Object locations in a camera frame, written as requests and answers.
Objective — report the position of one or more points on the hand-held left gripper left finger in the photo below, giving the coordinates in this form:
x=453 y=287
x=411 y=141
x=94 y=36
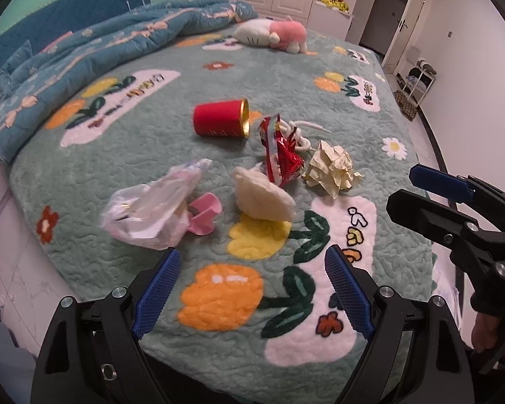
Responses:
x=158 y=290

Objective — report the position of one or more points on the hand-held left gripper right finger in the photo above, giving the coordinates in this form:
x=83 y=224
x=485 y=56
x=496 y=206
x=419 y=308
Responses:
x=347 y=290

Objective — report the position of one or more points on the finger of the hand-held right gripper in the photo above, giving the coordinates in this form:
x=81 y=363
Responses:
x=425 y=214
x=442 y=181

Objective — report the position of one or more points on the red paper cup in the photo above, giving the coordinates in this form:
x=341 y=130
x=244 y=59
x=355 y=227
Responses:
x=216 y=118

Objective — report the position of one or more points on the person's right hand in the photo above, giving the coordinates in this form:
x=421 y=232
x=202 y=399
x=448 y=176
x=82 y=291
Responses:
x=484 y=333

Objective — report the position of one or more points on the patterned doormat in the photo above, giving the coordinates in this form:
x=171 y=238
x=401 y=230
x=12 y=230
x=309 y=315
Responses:
x=406 y=105

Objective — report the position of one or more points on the clear plastic bag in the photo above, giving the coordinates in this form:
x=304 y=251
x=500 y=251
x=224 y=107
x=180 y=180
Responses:
x=151 y=206

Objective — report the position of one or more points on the pink plastic clip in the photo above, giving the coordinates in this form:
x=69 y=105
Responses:
x=204 y=219

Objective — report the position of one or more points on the crumpled cream paper ball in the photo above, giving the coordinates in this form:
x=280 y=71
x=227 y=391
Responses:
x=332 y=166

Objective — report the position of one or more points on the white shoe rack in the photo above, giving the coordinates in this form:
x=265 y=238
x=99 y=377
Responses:
x=423 y=78

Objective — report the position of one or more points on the red snack wrapper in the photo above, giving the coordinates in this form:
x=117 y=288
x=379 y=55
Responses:
x=284 y=155

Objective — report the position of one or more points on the green flowered bedspread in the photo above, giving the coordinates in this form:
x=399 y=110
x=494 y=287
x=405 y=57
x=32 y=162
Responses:
x=151 y=134

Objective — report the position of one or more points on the person's trouser leg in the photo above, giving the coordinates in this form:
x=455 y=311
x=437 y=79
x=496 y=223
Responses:
x=4 y=345

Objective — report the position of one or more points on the white door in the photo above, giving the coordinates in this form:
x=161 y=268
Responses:
x=408 y=21

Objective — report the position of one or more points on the yellow plush toy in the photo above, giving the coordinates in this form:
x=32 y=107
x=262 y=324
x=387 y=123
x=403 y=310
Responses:
x=334 y=3

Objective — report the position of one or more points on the pink and white plush toy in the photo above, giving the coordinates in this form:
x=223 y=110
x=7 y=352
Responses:
x=286 y=31

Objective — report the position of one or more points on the blue printed quilt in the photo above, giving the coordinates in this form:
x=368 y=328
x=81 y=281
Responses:
x=88 y=50

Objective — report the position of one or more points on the blue quilted pillow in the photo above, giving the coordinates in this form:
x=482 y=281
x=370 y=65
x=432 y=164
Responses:
x=14 y=65

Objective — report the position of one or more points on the blue quilted headboard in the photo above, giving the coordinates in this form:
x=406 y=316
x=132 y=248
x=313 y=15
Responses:
x=67 y=8

